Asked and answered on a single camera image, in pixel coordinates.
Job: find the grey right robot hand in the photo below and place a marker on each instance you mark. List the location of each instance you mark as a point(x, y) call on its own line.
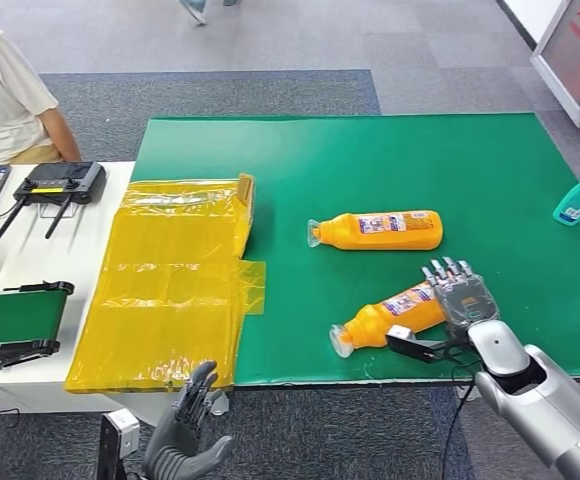
point(465, 301)

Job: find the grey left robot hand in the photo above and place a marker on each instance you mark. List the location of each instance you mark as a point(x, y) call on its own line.
point(180, 437)

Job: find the orange plastic bottle clear cap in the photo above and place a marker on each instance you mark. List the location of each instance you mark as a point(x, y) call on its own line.
point(380, 232)
point(374, 324)

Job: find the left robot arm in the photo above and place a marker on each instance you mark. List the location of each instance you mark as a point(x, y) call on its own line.
point(168, 474)

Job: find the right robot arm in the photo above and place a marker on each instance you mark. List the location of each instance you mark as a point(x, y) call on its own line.
point(545, 404)

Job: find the yellow film wrapped cardboard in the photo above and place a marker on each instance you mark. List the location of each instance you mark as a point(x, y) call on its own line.
point(170, 298)

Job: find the green table mat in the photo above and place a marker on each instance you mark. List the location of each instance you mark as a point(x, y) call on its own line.
point(370, 166)

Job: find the small green belt conveyor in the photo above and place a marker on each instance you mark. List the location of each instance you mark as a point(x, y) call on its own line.
point(15, 321)

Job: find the white framed red sign board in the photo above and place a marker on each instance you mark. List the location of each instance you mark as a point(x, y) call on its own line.
point(577, 53)

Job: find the black remote controller with antennas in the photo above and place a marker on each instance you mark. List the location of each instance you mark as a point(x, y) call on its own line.
point(62, 180)

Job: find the person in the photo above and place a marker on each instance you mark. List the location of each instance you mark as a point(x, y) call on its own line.
point(195, 10)
point(5, 93)

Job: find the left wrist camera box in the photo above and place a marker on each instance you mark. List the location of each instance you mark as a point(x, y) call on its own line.
point(117, 434)

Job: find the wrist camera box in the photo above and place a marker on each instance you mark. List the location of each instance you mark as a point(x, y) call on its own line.
point(410, 346)
point(117, 434)

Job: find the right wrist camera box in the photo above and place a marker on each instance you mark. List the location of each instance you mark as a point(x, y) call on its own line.
point(410, 346)

